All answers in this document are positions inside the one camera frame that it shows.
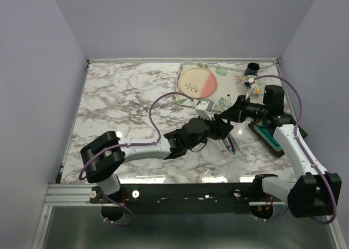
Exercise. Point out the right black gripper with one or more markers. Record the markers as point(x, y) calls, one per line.
point(236, 112)

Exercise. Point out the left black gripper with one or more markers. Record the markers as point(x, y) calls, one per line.
point(219, 129)

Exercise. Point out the black white pen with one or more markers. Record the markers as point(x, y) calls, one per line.
point(228, 99)

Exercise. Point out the teal acrylic marker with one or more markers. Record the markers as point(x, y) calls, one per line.
point(231, 145)

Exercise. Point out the red capped white pen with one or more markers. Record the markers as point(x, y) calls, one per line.
point(223, 146)

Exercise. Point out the yellow capped marker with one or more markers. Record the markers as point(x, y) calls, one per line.
point(239, 148)

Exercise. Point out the blue pen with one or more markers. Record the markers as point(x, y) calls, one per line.
point(227, 144)

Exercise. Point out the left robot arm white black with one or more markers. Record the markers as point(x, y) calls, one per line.
point(102, 157)

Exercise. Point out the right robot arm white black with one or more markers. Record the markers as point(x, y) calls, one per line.
point(316, 191)

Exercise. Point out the floral ceramic bowl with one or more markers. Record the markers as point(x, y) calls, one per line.
point(259, 83)

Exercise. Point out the dark framed teal tray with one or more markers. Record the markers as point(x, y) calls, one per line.
point(265, 135)

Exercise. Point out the floral rectangular tray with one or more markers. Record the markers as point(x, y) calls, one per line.
point(228, 78)

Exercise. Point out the dark blue cup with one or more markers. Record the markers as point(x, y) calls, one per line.
point(252, 69)

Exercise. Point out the cream and pink plate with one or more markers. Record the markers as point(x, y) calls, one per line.
point(197, 83)

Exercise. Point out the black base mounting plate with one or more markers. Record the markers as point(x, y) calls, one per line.
point(259, 210)

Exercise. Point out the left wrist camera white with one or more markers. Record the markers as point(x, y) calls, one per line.
point(203, 108)

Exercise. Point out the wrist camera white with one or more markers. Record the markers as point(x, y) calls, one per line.
point(249, 85)
point(203, 108)

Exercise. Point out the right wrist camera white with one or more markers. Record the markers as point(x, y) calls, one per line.
point(249, 85)

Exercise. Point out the aluminium front rail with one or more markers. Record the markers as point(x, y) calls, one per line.
point(65, 193)

